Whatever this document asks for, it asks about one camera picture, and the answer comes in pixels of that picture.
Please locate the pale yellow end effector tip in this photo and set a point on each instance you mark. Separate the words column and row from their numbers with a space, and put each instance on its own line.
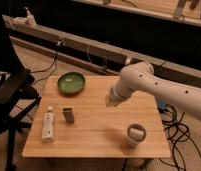
column 109, row 102

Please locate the grey eraser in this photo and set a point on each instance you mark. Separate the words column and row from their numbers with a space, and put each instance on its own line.
column 68, row 115

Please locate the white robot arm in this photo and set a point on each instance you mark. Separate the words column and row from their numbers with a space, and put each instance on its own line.
column 141, row 77

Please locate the wooden table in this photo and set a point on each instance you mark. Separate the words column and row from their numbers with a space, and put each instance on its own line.
column 98, row 131

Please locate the blue object on floor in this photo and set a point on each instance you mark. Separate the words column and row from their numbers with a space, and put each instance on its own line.
column 161, row 105

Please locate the white tube with cap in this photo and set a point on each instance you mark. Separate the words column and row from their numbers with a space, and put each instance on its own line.
column 48, row 125

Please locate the black chair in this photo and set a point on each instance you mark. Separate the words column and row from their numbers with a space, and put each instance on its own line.
column 16, row 87

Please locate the white spray bottle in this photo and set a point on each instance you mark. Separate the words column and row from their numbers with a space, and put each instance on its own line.
column 30, row 18

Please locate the long grey baseboard rail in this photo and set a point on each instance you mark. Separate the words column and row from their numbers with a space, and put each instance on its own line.
column 165, row 70

